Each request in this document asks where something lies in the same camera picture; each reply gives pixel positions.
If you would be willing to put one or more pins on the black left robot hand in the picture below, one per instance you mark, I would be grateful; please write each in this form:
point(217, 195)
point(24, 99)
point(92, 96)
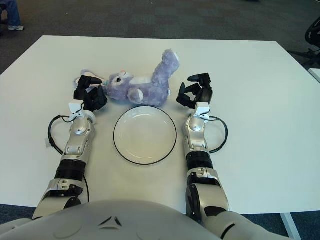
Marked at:
point(93, 98)

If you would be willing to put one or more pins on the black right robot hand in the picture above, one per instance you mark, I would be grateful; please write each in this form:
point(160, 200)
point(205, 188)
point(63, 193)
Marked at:
point(205, 92)

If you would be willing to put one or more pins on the purple plush bunny doll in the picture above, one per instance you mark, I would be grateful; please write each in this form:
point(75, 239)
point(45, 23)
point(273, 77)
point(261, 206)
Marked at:
point(150, 92)

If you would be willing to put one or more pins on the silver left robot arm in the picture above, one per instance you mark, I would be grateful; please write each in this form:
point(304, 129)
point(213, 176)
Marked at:
point(77, 130)

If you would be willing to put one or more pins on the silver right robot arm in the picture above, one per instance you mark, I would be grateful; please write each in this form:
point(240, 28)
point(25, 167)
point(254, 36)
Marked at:
point(197, 140)

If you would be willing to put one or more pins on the white plate with black rim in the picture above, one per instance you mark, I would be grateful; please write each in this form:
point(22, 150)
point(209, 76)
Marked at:
point(145, 135)

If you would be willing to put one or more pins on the white neighbouring table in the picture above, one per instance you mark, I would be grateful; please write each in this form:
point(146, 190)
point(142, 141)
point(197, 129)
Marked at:
point(315, 75)

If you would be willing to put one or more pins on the person in blue jeans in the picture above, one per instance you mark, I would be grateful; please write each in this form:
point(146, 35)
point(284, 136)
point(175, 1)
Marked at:
point(12, 12)

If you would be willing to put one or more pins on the grey robot torso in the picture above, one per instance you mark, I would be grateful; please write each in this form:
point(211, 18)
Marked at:
point(112, 220)

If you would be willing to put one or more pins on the black office chair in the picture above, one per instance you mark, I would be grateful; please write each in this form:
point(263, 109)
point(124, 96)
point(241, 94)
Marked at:
point(312, 32)

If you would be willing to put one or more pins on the white table leg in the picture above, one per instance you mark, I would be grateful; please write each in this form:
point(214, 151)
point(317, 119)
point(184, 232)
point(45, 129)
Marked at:
point(290, 225)

